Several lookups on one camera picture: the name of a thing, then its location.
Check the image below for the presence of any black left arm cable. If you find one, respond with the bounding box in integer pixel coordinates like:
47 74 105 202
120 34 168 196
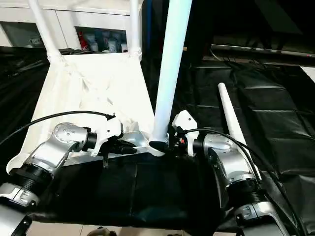
0 111 116 146

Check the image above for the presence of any white plastic table top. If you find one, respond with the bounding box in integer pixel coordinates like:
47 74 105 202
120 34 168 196
6 53 170 177

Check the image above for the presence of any black mat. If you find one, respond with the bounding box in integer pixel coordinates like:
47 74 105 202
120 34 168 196
0 45 315 234

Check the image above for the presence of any black case with yellow label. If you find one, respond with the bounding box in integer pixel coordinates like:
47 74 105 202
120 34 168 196
141 0 214 63

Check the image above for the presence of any white flat board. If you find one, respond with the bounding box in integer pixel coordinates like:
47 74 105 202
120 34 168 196
301 65 315 82

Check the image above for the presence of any red fire extinguisher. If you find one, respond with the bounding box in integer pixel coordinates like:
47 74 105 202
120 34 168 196
80 33 91 51

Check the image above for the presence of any white cabinet with windows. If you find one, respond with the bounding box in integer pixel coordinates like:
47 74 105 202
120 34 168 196
0 0 144 54

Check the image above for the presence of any silver metal bar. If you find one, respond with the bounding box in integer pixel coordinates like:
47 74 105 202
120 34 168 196
211 44 315 59

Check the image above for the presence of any white plastic table leg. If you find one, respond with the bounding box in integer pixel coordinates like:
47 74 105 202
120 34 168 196
149 0 193 148
27 0 65 65
127 0 143 60
217 83 262 183

